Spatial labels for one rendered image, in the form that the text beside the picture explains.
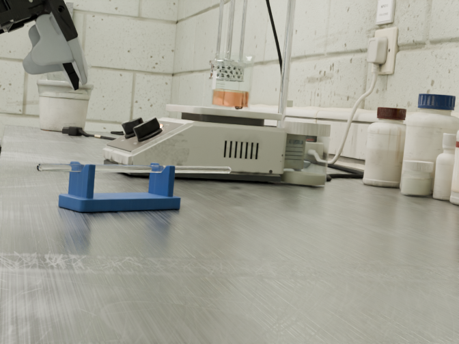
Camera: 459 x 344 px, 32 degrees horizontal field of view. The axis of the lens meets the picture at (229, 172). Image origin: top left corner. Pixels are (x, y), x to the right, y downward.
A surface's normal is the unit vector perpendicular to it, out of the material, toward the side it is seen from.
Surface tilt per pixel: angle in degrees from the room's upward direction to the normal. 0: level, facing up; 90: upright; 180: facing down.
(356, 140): 90
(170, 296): 0
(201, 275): 0
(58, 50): 75
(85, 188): 90
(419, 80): 90
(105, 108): 90
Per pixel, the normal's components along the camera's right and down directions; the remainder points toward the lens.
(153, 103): 0.26, 0.10
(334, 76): -0.96, -0.06
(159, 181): -0.70, 0.00
